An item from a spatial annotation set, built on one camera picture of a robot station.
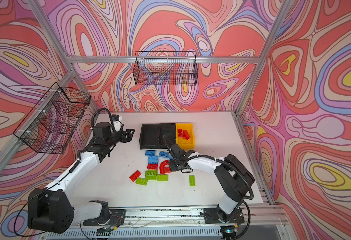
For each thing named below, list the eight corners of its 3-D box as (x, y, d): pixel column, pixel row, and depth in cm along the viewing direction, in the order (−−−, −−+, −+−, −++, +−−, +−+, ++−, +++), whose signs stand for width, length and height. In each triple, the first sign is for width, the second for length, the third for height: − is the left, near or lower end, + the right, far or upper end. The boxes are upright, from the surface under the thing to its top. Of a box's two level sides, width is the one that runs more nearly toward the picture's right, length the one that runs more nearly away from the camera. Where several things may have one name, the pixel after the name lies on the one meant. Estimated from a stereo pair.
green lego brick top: (145, 180, 87) (144, 177, 84) (146, 171, 91) (145, 169, 88) (157, 180, 87) (156, 177, 84) (157, 171, 91) (157, 169, 88)
